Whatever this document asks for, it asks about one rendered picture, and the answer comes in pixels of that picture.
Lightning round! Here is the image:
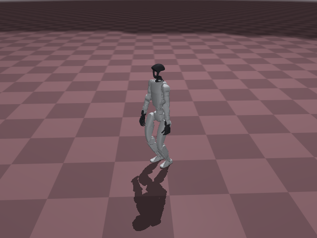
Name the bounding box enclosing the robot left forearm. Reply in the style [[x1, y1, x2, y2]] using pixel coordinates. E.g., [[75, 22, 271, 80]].
[[163, 104, 170, 125]]

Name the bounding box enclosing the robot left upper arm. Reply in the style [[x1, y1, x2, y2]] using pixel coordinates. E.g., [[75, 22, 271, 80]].
[[161, 84, 170, 106]]

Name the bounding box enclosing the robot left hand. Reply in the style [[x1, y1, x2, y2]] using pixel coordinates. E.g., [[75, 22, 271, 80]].
[[161, 121, 170, 135]]

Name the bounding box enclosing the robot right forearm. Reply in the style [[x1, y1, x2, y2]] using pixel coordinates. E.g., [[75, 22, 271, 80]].
[[142, 99, 150, 114]]

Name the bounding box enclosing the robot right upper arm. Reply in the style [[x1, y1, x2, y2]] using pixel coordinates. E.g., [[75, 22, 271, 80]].
[[145, 79, 153, 101]]

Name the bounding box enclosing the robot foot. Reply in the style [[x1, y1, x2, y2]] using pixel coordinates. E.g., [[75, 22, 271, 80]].
[[160, 159, 173, 168], [150, 156, 164, 162]]

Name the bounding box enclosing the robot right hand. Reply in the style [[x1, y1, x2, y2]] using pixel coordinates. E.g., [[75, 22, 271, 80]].
[[139, 110, 146, 126]]

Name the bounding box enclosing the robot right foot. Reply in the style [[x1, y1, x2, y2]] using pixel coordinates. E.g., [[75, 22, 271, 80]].
[[150, 156, 164, 162]]

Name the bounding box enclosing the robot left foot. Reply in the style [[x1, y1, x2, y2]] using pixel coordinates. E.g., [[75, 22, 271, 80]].
[[160, 159, 173, 168]]

